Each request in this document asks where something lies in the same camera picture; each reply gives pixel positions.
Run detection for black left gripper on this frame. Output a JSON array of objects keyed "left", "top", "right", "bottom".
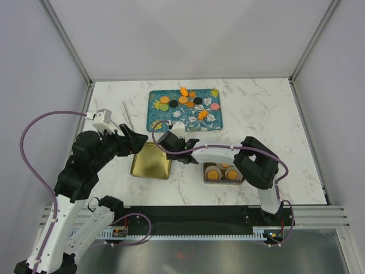
[{"left": 92, "top": 123, "right": 149, "bottom": 171}]

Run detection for gold tin lid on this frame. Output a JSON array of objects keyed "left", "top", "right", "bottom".
[{"left": 131, "top": 142, "right": 172, "bottom": 180}]

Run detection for metal tongs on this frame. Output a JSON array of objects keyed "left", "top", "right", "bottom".
[{"left": 122, "top": 101, "right": 134, "bottom": 131}]

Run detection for orange cookie cup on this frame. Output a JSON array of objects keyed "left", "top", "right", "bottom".
[{"left": 206, "top": 170, "right": 220, "bottom": 180}]

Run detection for dark cookie tin box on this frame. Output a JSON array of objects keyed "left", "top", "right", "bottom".
[{"left": 203, "top": 163, "right": 245, "bottom": 185}]

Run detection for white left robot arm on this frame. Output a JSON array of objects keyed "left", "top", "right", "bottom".
[{"left": 14, "top": 124, "right": 148, "bottom": 273}]

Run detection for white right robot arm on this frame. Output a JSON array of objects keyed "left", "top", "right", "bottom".
[{"left": 155, "top": 131, "right": 289, "bottom": 225}]

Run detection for green round cookie tray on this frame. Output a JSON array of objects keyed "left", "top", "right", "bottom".
[{"left": 160, "top": 104, "right": 169, "bottom": 111}]

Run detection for black round cookie left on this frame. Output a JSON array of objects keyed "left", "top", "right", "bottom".
[{"left": 169, "top": 100, "right": 179, "bottom": 108}]

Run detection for black round cookie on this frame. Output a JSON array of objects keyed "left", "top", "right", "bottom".
[
  {"left": 193, "top": 97, "right": 202, "bottom": 104},
  {"left": 169, "top": 100, "right": 179, "bottom": 108}
]

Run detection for orange fish cookie centre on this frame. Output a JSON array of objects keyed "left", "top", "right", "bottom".
[{"left": 198, "top": 110, "right": 208, "bottom": 120}]

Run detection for orange fish cookie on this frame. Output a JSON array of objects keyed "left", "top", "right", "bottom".
[
  {"left": 180, "top": 87, "right": 189, "bottom": 97},
  {"left": 198, "top": 110, "right": 208, "bottom": 120}
]

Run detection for teal floral tray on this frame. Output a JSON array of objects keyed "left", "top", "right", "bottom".
[{"left": 146, "top": 88, "right": 223, "bottom": 132}]

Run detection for black round cookie right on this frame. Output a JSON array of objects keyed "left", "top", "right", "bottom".
[{"left": 193, "top": 97, "right": 202, "bottom": 104}]

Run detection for orange fish cookie top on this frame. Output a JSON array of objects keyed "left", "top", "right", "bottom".
[{"left": 180, "top": 87, "right": 189, "bottom": 97}]

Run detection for white paper cup bottom-left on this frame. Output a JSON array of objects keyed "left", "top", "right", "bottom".
[{"left": 205, "top": 166, "right": 222, "bottom": 181}]

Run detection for pink round cookie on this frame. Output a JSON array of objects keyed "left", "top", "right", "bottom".
[{"left": 210, "top": 103, "right": 220, "bottom": 111}]

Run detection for white paper cup bottom-right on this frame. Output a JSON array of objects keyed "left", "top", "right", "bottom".
[{"left": 225, "top": 167, "right": 244, "bottom": 181}]

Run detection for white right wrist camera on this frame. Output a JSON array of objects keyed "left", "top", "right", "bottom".
[{"left": 169, "top": 122, "right": 185, "bottom": 139}]

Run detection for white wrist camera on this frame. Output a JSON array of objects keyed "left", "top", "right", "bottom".
[
  {"left": 86, "top": 108, "right": 119, "bottom": 136},
  {"left": 169, "top": 122, "right": 185, "bottom": 139}
]

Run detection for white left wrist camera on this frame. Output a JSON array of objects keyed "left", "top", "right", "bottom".
[{"left": 86, "top": 108, "right": 119, "bottom": 136}]

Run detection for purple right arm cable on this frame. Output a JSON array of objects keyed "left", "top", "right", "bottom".
[{"left": 151, "top": 120, "right": 294, "bottom": 248}]

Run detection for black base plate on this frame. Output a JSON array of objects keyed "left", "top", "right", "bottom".
[{"left": 115, "top": 205, "right": 295, "bottom": 235}]

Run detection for white slotted cable duct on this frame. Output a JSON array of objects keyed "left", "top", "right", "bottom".
[{"left": 96, "top": 228, "right": 267, "bottom": 241}]

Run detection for aluminium frame rail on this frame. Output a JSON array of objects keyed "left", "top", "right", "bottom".
[{"left": 293, "top": 205, "right": 350, "bottom": 229}]

